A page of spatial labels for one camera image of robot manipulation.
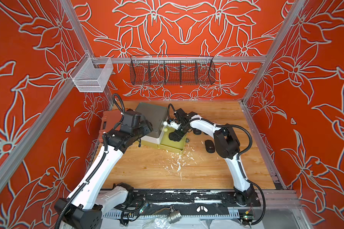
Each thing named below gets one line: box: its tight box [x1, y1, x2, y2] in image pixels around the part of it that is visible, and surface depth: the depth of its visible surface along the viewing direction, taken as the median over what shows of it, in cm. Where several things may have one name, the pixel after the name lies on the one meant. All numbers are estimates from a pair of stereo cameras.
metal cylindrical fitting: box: [167, 209, 182, 225], surface depth 67 cm
